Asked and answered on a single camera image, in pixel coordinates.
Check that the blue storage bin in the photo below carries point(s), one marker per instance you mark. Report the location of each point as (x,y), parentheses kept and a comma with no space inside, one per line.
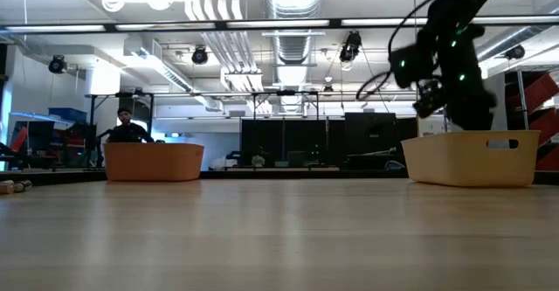
(67,115)

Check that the black partition screen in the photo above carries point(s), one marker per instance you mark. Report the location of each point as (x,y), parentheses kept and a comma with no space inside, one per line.
(375,133)

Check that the black ceiling spotlight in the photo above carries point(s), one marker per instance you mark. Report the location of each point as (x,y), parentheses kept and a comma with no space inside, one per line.
(199,56)
(515,52)
(351,46)
(57,64)

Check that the silver Energizer AA battery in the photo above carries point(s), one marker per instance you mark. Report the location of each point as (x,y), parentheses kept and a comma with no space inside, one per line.
(22,185)
(6,187)

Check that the red storage crate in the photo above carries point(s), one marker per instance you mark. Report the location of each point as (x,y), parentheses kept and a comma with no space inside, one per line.
(541,92)

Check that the orange plastic bin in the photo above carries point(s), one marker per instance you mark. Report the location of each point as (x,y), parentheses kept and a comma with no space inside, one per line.
(153,162)

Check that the silver ventilation duct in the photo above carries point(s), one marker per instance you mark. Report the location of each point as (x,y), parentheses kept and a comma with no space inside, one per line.
(294,2)

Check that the person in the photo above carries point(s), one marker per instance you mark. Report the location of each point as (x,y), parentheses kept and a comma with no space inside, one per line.
(126,131)

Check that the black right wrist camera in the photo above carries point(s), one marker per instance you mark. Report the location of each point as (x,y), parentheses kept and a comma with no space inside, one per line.
(428,99)

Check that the black overhead crossbar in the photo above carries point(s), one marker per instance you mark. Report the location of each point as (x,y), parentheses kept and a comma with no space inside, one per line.
(220,24)

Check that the small potted plant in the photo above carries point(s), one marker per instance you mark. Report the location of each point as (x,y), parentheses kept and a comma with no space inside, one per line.
(258,161)

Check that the yellow plastic bin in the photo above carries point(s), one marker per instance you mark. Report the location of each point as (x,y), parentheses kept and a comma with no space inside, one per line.
(458,164)

